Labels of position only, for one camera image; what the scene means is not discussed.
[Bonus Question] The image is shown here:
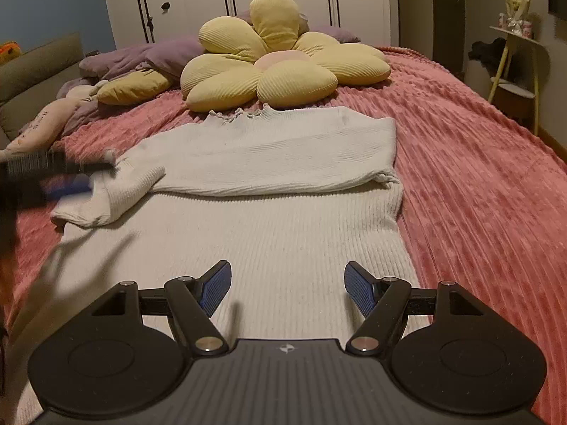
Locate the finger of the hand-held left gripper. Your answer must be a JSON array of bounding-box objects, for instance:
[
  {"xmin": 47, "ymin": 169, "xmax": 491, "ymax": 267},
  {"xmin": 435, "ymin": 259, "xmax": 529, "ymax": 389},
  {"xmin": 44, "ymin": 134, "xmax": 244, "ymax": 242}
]
[
  {"xmin": 42, "ymin": 176, "xmax": 94, "ymax": 202},
  {"xmin": 44, "ymin": 148, "xmax": 117, "ymax": 178}
]

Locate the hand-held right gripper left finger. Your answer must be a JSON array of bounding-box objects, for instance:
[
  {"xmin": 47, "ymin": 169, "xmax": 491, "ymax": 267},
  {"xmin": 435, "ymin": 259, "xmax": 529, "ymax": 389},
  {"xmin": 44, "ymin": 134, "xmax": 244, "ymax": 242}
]
[{"xmin": 91, "ymin": 260, "xmax": 232, "ymax": 356}]

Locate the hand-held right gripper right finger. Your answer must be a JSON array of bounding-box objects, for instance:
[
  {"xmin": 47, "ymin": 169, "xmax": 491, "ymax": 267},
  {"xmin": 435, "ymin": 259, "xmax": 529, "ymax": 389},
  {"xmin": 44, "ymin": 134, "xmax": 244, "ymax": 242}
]
[{"xmin": 344, "ymin": 262, "xmax": 488, "ymax": 356}]

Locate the white ribbed knit sweater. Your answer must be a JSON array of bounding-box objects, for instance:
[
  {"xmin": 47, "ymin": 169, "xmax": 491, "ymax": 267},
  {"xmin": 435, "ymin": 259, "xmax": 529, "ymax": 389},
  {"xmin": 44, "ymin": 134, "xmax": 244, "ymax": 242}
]
[{"xmin": 6, "ymin": 103, "xmax": 421, "ymax": 423}]

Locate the cream plush toy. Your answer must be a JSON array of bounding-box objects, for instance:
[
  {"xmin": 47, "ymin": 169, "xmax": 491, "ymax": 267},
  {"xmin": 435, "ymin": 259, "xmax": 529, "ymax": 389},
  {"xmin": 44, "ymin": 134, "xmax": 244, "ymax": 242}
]
[{"xmin": 0, "ymin": 84, "xmax": 109, "ymax": 160}]

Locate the small yellow leaf pillow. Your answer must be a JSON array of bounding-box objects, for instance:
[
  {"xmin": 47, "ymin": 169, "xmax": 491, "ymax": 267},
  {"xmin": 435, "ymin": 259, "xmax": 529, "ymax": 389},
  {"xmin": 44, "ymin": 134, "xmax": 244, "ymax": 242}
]
[{"xmin": 96, "ymin": 71, "xmax": 174, "ymax": 106}]

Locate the green sofa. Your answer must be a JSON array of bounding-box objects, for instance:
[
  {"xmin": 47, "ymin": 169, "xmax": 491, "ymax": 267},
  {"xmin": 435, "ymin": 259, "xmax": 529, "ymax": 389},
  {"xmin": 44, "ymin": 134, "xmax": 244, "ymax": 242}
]
[{"xmin": 0, "ymin": 32, "xmax": 85, "ymax": 149}]

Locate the orange plush toy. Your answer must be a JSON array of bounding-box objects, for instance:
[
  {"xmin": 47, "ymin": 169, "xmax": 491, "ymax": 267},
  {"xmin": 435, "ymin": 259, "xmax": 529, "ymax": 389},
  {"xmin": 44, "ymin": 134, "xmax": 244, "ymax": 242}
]
[{"xmin": 0, "ymin": 41, "xmax": 23, "ymax": 65}]

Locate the purple duvet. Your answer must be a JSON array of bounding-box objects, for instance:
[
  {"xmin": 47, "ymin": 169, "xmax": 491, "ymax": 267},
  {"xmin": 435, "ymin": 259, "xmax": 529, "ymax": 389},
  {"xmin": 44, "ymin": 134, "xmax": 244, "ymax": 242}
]
[{"xmin": 57, "ymin": 24, "xmax": 361, "ymax": 138}]

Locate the pink ribbed bedspread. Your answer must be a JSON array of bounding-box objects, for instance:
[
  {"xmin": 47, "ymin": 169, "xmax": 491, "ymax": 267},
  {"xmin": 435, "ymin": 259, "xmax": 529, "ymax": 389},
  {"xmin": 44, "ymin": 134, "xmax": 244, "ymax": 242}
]
[{"xmin": 0, "ymin": 44, "xmax": 567, "ymax": 425}]

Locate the yellow flower-shaped pillow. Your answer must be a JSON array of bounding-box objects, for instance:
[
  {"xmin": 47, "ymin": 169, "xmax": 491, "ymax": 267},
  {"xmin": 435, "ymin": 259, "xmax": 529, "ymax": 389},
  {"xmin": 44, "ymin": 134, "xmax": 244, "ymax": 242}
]
[{"xmin": 180, "ymin": 0, "xmax": 392, "ymax": 112}]

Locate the yellow side table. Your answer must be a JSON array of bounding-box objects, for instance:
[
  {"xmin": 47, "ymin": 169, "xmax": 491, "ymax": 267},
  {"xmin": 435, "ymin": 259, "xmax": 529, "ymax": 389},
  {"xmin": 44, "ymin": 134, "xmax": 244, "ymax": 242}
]
[{"xmin": 486, "ymin": 24, "xmax": 543, "ymax": 138}]

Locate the wrapped flower bouquet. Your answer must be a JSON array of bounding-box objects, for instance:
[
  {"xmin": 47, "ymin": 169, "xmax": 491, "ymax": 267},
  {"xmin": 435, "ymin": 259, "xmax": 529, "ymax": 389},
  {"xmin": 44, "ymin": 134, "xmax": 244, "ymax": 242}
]
[{"xmin": 498, "ymin": 0, "xmax": 534, "ymax": 36}]

